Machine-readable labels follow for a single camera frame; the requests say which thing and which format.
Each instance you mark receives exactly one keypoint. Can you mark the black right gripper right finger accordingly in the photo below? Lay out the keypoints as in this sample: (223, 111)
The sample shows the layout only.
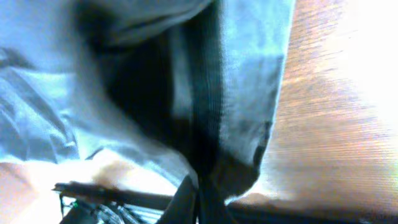
(212, 209)

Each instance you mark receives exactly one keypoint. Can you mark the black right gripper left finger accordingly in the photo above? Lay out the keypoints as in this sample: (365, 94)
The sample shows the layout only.
(181, 209)

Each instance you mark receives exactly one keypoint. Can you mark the grey cotton shorts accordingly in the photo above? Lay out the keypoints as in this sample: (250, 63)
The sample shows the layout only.
(178, 87)

